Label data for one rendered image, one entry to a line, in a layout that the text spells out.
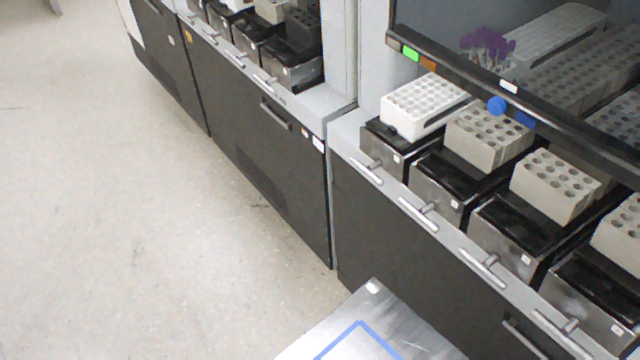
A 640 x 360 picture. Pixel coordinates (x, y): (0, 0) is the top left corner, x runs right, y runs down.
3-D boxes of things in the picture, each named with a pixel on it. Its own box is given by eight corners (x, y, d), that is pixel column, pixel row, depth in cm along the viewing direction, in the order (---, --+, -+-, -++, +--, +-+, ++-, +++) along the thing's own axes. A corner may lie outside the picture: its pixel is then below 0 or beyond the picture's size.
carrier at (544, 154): (590, 210, 84) (603, 184, 80) (582, 215, 83) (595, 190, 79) (531, 171, 91) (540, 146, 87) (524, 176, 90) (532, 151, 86)
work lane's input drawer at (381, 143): (558, 40, 137) (568, 8, 130) (606, 61, 128) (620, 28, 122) (343, 158, 109) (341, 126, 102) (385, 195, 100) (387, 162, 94)
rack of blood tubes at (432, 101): (476, 70, 117) (481, 46, 113) (512, 89, 111) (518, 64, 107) (378, 122, 106) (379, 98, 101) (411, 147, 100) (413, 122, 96)
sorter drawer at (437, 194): (612, 64, 128) (626, 30, 121) (668, 88, 119) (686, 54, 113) (390, 199, 100) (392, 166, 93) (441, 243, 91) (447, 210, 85)
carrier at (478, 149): (497, 171, 91) (504, 146, 87) (490, 176, 91) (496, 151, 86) (449, 139, 98) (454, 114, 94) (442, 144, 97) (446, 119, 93)
